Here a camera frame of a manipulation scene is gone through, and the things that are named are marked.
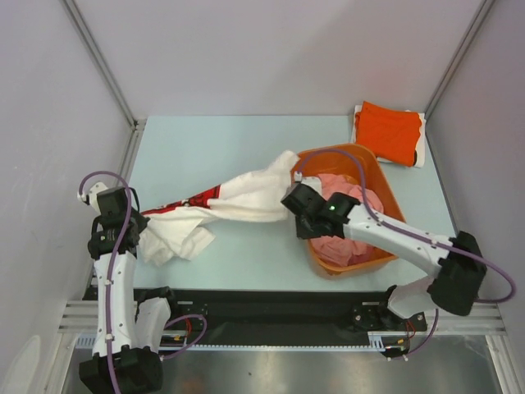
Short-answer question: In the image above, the aluminium frame rail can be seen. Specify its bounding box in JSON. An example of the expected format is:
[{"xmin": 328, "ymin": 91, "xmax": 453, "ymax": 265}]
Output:
[{"xmin": 58, "ymin": 118, "xmax": 147, "ymax": 333}]

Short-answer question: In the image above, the left corner frame post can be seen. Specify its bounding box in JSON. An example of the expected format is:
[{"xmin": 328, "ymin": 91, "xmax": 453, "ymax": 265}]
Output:
[{"xmin": 60, "ymin": 0, "xmax": 137, "ymax": 130}]

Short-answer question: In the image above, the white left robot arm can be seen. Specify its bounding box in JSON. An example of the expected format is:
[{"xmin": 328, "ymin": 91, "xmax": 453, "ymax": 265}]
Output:
[{"xmin": 79, "ymin": 182, "xmax": 181, "ymax": 393}]

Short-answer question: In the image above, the white t-shirt red graphic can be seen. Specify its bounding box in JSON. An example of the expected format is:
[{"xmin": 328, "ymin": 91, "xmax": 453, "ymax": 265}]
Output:
[{"xmin": 139, "ymin": 150, "xmax": 299, "ymax": 267}]

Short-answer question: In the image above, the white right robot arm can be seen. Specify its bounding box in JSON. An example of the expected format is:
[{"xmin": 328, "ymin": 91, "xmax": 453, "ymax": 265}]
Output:
[{"xmin": 281, "ymin": 182, "xmax": 486, "ymax": 329}]

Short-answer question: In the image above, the white slotted cable duct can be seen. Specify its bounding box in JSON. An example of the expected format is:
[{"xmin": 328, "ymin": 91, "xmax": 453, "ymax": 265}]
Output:
[{"xmin": 75, "ymin": 334, "xmax": 408, "ymax": 353}]

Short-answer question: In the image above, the corner frame post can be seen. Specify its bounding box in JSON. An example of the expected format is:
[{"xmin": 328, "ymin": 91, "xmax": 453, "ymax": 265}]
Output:
[
  {"xmin": 425, "ymin": 0, "xmax": 497, "ymax": 120},
  {"xmin": 60, "ymin": 0, "xmax": 137, "ymax": 130}
]

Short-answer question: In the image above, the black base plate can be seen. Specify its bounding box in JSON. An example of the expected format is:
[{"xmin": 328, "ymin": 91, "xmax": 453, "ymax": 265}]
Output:
[{"xmin": 81, "ymin": 286, "xmax": 430, "ymax": 348}]

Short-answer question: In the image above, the pink t-shirt in bin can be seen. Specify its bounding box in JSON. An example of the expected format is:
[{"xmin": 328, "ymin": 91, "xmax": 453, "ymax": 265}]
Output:
[{"xmin": 309, "ymin": 173, "xmax": 384, "ymax": 268}]

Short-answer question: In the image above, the orange plastic bin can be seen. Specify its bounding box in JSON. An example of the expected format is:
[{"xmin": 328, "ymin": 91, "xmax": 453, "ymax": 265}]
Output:
[{"xmin": 291, "ymin": 144, "xmax": 405, "ymax": 279}]

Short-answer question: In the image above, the folded white t-shirt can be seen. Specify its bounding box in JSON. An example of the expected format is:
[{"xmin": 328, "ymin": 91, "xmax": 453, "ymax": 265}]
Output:
[{"xmin": 348, "ymin": 102, "xmax": 427, "ymax": 168}]

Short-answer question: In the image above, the right corner frame post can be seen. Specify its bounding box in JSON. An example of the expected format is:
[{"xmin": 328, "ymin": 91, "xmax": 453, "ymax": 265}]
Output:
[{"xmin": 425, "ymin": 0, "xmax": 497, "ymax": 120}]

